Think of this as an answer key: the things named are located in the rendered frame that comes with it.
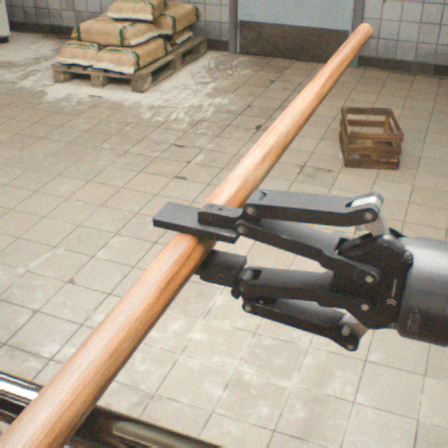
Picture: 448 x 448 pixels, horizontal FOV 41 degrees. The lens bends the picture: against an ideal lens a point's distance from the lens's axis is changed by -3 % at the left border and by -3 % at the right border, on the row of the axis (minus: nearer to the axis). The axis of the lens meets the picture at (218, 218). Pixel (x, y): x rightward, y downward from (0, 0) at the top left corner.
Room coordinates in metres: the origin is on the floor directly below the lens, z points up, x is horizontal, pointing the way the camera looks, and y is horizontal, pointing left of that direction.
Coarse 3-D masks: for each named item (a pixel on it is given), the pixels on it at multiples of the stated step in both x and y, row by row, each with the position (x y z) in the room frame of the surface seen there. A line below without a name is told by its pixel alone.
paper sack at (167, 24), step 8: (176, 8) 5.11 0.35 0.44; (184, 8) 5.17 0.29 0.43; (192, 8) 5.24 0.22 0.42; (160, 16) 4.94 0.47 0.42; (168, 16) 4.93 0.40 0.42; (176, 16) 4.96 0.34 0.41; (184, 16) 5.07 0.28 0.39; (192, 16) 5.22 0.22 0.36; (160, 24) 4.89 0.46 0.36; (168, 24) 4.87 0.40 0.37; (176, 24) 4.95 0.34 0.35; (184, 24) 5.06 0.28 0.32; (160, 32) 4.86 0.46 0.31; (168, 32) 4.84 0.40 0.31
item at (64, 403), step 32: (320, 96) 0.76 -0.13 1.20; (288, 128) 0.63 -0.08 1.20; (256, 160) 0.54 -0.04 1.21; (224, 192) 0.47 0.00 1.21; (160, 256) 0.37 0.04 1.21; (192, 256) 0.38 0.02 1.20; (160, 288) 0.34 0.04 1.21; (128, 320) 0.30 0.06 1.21; (96, 352) 0.27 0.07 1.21; (128, 352) 0.28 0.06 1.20; (64, 384) 0.24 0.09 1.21; (96, 384) 0.25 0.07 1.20; (32, 416) 0.22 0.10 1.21; (64, 416) 0.22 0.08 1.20
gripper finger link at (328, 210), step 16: (272, 192) 0.40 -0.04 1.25; (288, 192) 0.40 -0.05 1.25; (256, 208) 0.39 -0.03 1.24; (272, 208) 0.38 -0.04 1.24; (288, 208) 0.38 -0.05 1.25; (304, 208) 0.37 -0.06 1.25; (320, 208) 0.37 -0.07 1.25; (336, 208) 0.37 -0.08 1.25; (352, 208) 0.36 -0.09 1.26; (368, 208) 0.36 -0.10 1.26; (320, 224) 0.37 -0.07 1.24; (336, 224) 0.36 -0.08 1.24; (352, 224) 0.36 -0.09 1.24
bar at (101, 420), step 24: (0, 384) 0.28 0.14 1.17; (24, 384) 0.28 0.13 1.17; (0, 408) 0.26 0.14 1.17; (24, 408) 0.26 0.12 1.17; (96, 408) 0.26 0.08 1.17; (0, 432) 0.61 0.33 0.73; (96, 432) 0.24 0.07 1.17; (120, 432) 0.24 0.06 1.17; (144, 432) 0.24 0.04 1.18; (168, 432) 0.24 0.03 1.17
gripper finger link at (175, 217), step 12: (168, 204) 0.44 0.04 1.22; (180, 204) 0.44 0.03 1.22; (156, 216) 0.42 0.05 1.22; (168, 216) 0.42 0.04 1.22; (180, 216) 0.42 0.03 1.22; (192, 216) 0.42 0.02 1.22; (168, 228) 0.41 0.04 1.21; (180, 228) 0.41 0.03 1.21; (192, 228) 0.40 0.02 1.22; (204, 228) 0.40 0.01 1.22; (216, 228) 0.40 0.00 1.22; (228, 240) 0.39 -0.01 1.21
